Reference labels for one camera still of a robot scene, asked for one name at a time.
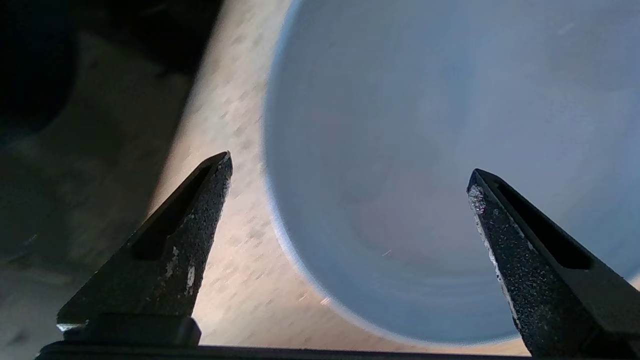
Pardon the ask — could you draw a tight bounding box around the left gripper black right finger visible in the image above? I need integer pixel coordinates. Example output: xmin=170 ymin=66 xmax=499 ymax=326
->
xmin=466 ymin=168 xmax=640 ymax=360

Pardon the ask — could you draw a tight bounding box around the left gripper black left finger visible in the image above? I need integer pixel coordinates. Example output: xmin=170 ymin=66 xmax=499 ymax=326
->
xmin=56 ymin=151 xmax=234 ymax=346

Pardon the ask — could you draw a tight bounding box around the blue plastic plate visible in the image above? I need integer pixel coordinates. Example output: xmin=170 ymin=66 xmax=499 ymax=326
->
xmin=262 ymin=0 xmax=640 ymax=347

